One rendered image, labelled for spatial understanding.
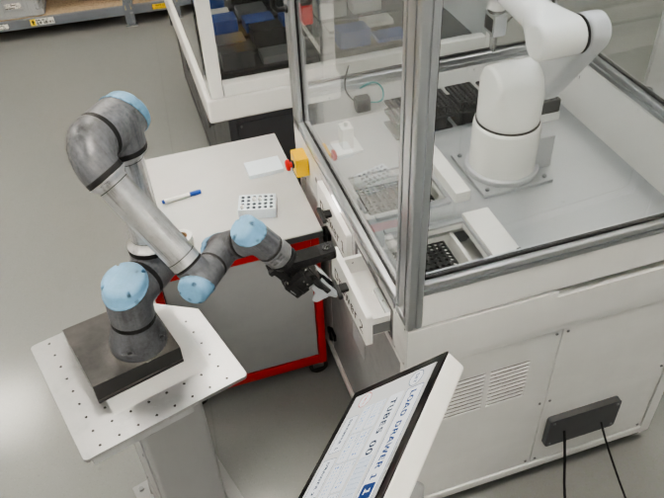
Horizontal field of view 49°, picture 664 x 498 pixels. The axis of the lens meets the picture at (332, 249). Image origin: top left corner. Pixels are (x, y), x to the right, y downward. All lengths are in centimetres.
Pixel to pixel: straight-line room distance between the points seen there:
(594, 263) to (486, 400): 53
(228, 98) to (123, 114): 115
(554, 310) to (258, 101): 143
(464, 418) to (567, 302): 48
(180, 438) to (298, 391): 77
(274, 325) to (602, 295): 115
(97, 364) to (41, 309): 148
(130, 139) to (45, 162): 268
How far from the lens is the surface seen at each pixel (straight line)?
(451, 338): 187
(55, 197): 409
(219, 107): 282
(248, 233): 169
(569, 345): 218
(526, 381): 221
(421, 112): 139
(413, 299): 171
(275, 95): 285
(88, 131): 165
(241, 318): 254
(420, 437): 131
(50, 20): 581
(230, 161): 270
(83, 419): 198
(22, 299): 354
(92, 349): 203
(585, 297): 203
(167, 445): 221
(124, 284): 185
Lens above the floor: 227
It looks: 42 degrees down
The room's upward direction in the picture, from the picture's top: 3 degrees counter-clockwise
